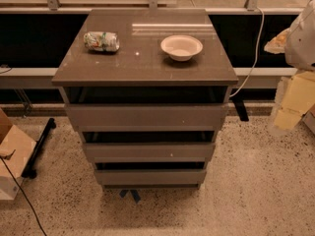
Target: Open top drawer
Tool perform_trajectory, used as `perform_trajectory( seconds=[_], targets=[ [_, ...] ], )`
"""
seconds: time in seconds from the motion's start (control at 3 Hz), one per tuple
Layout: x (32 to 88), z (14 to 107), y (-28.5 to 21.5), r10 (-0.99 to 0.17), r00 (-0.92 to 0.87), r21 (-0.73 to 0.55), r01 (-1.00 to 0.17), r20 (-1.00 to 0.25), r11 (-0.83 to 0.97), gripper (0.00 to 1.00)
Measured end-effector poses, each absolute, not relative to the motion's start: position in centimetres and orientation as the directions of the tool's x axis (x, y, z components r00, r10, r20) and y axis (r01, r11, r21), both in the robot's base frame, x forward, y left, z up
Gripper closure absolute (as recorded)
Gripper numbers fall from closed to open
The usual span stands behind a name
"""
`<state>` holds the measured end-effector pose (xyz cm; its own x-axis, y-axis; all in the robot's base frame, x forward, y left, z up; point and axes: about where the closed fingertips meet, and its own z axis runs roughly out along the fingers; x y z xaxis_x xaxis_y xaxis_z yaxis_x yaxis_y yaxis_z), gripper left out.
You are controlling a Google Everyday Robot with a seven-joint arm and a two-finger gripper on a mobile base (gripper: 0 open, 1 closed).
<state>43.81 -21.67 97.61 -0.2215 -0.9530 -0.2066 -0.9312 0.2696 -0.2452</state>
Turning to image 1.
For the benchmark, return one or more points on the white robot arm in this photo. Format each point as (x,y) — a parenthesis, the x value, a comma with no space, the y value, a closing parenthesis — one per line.
(297,43)

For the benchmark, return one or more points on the grey bottom drawer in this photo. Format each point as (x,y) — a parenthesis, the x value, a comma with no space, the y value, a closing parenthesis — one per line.
(148,177)

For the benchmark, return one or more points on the cardboard box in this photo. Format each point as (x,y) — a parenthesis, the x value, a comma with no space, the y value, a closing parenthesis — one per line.
(16,148)

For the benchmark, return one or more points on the grey drawer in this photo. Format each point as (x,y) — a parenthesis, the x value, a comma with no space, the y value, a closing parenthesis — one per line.
(148,152)
(148,177)
(141,118)

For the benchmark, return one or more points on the grey top drawer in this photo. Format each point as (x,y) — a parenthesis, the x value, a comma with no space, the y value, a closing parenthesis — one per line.
(141,118)

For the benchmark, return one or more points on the black stand leg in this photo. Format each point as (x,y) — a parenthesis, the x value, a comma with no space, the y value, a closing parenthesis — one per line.
(29,171)

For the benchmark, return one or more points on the grey drawer cabinet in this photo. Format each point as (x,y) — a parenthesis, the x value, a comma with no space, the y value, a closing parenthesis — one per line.
(140,73)

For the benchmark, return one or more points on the crushed drink can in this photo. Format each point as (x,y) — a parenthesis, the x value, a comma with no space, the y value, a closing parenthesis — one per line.
(101,41)

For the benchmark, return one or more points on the white paper bowl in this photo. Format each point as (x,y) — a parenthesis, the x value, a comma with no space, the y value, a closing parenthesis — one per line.
(181,47)

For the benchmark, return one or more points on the grey middle drawer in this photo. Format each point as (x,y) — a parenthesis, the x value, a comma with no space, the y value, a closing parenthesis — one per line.
(148,152)

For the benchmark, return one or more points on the black bracket foot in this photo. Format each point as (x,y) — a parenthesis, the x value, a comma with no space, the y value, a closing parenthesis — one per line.
(240,108)

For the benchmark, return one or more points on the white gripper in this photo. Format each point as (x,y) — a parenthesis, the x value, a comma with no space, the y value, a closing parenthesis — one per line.
(301,44)

